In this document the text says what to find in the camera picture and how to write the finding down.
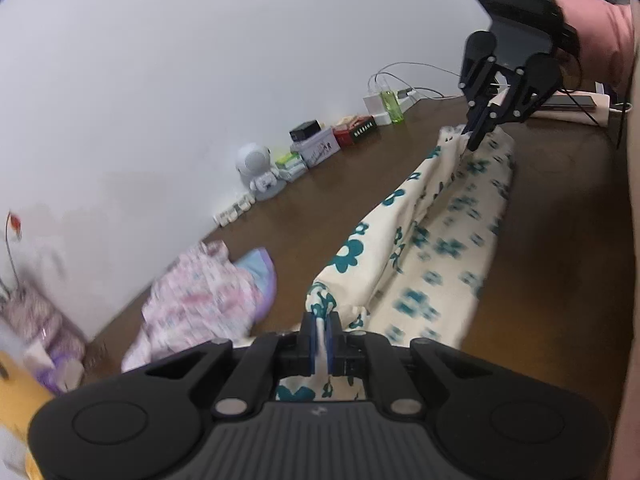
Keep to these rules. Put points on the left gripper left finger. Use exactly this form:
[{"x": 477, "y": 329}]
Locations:
[{"x": 258, "y": 368}]

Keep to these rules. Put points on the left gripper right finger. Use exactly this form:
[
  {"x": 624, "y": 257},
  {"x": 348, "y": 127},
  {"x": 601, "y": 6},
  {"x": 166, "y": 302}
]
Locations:
[{"x": 371, "y": 358}]

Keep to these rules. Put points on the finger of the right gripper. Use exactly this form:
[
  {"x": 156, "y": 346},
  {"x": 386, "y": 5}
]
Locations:
[
  {"x": 475, "y": 116},
  {"x": 496, "y": 115}
]

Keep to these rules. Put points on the cream green-flower garment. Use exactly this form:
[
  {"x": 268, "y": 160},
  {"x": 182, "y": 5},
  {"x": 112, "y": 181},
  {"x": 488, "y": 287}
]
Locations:
[{"x": 415, "y": 265}]

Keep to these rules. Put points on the pink floral garment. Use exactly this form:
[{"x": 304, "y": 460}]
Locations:
[{"x": 201, "y": 297}]

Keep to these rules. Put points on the pink sleeve forearm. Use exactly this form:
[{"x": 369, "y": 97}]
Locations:
[{"x": 606, "y": 40}]

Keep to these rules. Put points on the black phone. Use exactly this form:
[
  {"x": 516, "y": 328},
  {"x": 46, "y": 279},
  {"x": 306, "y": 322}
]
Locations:
[{"x": 570, "y": 102}]

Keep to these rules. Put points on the green spray bottle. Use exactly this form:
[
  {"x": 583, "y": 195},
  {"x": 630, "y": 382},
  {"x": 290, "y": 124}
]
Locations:
[{"x": 392, "y": 106}]

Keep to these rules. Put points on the pink notebook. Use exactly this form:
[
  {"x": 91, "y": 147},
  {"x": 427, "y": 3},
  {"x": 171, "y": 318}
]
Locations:
[{"x": 597, "y": 116}]

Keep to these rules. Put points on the white power strip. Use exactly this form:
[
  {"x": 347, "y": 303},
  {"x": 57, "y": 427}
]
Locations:
[{"x": 411, "y": 98}]

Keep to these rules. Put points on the white charger block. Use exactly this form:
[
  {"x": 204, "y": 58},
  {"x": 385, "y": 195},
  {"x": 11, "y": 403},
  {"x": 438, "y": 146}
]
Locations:
[{"x": 374, "y": 104}]

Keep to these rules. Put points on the blue purple garment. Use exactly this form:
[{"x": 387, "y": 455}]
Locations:
[{"x": 258, "y": 263}]

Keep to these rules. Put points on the red dark label box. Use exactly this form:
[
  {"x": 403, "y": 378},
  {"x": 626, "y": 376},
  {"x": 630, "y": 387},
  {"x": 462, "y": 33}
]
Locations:
[{"x": 351, "y": 129}]

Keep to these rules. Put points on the white small connectors row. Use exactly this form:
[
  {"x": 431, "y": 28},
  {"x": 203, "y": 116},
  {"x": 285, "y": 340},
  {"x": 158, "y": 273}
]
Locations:
[{"x": 234, "y": 211}]

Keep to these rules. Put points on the grey tin box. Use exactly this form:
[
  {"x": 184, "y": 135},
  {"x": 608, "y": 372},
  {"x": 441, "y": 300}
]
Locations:
[{"x": 317, "y": 148}]

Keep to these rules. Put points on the black small box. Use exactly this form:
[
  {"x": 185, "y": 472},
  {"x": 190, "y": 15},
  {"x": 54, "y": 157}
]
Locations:
[{"x": 305, "y": 130}]

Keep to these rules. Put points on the purple tissue box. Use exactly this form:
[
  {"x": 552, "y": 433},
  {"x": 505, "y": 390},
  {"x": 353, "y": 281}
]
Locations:
[{"x": 60, "y": 375}]

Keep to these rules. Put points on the green white small boxes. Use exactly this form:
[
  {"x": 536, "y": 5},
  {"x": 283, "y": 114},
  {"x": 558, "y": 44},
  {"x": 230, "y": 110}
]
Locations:
[{"x": 290, "y": 166}]

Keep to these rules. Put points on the white astronaut robot figurine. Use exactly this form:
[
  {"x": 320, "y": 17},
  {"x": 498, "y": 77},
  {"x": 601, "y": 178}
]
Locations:
[{"x": 257, "y": 173}]

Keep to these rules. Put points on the yellow thermos jug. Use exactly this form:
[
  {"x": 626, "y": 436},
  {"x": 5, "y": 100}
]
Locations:
[{"x": 21, "y": 398}]

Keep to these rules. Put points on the pink knitted vase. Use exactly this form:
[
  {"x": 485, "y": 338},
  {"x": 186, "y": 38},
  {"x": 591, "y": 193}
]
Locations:
[{"x": 34, "y": 318}]

